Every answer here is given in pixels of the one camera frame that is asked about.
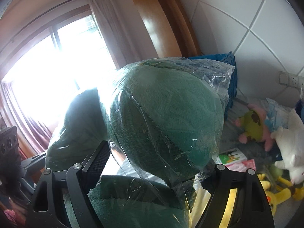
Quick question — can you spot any pink packet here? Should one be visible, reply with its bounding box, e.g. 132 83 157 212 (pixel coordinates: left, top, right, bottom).
240 159 257 172

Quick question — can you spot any small green ball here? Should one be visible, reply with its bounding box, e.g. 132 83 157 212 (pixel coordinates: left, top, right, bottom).
269 165 285 177

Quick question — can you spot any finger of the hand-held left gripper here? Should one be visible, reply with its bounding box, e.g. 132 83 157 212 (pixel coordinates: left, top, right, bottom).
20 152 47 178

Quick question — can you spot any green and white box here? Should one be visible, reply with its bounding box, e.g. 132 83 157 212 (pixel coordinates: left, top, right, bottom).
217 148 247 165

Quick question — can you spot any wall light switch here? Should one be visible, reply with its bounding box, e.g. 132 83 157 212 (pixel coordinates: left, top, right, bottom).
279 71 289 85

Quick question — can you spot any purple curtain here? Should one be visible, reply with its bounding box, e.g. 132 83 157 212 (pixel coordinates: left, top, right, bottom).
0 81 53 156

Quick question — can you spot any white curtain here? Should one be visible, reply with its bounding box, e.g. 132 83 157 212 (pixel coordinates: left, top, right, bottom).
88 0 124 70

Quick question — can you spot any yellow plush toy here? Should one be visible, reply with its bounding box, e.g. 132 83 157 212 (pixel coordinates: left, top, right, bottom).
258 173 304 216

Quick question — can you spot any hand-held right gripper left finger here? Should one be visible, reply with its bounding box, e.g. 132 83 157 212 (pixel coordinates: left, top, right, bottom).
27 140 111 228

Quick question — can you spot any blue plastic crate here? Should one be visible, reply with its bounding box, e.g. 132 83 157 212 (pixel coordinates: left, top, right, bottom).
189 51 238 119

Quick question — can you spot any window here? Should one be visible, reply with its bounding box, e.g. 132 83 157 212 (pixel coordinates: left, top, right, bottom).
2 14 119 124

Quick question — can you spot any pink starfish plush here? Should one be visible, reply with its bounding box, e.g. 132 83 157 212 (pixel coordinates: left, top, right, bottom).
234 104 276 151

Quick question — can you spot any curtain rod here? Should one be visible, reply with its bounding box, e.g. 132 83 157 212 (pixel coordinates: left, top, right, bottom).
9 0 112 43

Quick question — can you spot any white unicorn plush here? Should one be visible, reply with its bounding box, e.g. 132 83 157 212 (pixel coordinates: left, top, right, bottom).
271 109 304 184

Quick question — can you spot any light blue plastic packet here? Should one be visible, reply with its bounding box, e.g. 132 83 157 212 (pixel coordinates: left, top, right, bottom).
261 98 294 130

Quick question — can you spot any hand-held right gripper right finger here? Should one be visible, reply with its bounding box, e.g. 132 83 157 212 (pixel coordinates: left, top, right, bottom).
197 163 272 228

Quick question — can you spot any teal plush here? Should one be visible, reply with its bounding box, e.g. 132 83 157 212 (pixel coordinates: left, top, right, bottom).
45 56 235 228

